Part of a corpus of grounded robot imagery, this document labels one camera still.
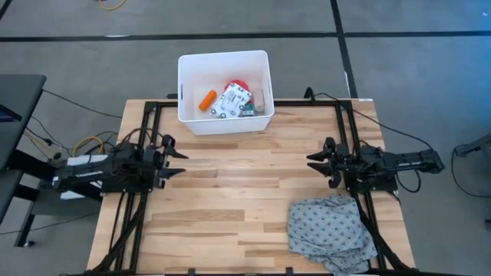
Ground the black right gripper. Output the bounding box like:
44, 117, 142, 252
306, 136, 360, 189

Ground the yellow cable loop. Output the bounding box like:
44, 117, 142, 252
71, 135, 105, 157

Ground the grey stand leg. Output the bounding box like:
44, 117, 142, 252
454, 133, 491, 158

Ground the white labelled box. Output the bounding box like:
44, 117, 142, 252
59, 153, 110, 201

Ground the yellow floor cable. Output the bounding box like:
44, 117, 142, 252
97, 0, 128, 12

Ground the black floor cable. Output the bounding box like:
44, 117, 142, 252
450, 143, 491, 199
41, 88, 124, 120

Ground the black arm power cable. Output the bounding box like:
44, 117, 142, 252
305, 87, 437, 153

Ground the white packet with black prints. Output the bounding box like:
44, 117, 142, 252
209, 83, 253, 119

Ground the small beige block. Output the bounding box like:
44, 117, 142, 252
253, 88, 266, 113

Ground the grey patterned cloth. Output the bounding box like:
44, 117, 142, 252
287, 193, 379, 276

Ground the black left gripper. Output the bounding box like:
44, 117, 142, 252
151, 134, 189, 189

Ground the black aluminium frame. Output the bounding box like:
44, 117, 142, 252
71, 98, 419, 276

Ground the white plastic bin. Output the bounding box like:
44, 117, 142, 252
177, 50, 275, 136

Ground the red round pack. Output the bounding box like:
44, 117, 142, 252
224, 79, 251, 93

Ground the black side desk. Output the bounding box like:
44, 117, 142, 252
0, 74, 104, 248

